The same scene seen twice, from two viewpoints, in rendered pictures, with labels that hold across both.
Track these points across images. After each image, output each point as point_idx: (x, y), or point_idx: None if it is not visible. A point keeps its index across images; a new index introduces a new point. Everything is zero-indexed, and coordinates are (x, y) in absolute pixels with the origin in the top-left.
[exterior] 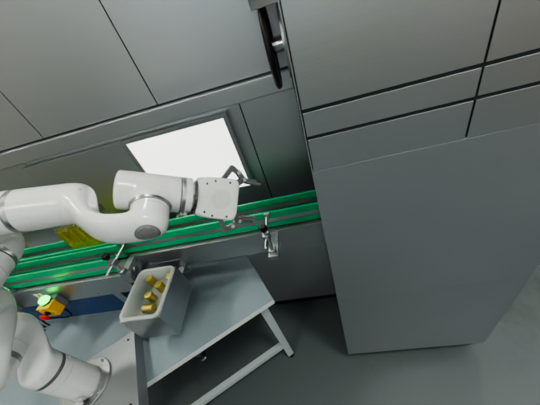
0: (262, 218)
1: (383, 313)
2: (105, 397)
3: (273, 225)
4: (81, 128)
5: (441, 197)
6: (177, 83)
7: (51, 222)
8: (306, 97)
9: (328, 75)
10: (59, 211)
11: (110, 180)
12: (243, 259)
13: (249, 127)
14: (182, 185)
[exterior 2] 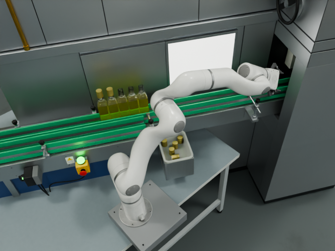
0: (245, 97)
1: (300, 160)
2: (156, 214)
3: (249, 102)
4: (140, 31)
5: None
6: (217, 10)
7: (225, 84)
8: (319, 36)
9: (330, 29)
10: (231, 79)
11: (140, 68)
12: (205, 132)
13: (244, 39)
14: (266, 70)
